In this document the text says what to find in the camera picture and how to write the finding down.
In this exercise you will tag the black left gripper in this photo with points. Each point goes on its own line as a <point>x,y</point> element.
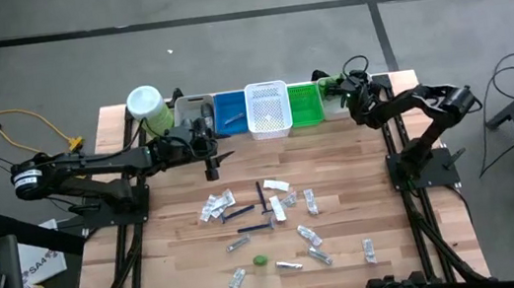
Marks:
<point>192,145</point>

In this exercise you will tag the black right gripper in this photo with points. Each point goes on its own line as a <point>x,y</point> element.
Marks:
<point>360,98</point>

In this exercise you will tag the grey roll-on deodorant bottle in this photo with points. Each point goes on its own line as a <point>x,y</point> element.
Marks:
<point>207,113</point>

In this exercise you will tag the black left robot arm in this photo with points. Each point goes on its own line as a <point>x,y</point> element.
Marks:
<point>105,163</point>

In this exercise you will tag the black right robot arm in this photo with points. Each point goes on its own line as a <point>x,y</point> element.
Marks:
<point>410,100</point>

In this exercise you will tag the wide white plastic bin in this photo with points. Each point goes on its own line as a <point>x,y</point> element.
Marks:
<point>332,111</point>

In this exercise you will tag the printed white paper sachet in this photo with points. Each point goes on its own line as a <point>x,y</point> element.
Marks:
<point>224,200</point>
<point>206,211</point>

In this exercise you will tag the black clamp knob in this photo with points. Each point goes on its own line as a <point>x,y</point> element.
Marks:
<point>176,95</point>
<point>319,75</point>

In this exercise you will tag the blue plastic basket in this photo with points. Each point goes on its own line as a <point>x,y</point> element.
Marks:
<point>224,106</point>

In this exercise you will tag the blue disposable razor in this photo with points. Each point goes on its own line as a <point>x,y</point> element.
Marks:
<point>241,211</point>
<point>261,195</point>
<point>253,227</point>

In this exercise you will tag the green plastic basket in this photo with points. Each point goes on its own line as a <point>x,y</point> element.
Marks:
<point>305,105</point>

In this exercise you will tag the narrow white plastic bin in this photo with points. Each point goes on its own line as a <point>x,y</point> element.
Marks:
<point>185,108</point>

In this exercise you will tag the white perforated plastic basket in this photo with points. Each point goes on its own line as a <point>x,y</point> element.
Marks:
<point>267,105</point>

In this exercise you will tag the green wipes canister white lid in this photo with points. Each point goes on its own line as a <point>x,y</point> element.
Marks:
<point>147,103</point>

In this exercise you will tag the black desk support bar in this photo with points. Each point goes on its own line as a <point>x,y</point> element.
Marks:
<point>40,233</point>

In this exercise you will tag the white cardboard box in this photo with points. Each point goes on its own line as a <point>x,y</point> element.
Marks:
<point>41,262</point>

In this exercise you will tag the black aluminium mount frame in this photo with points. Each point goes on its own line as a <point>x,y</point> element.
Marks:
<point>98,220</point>
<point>445,176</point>

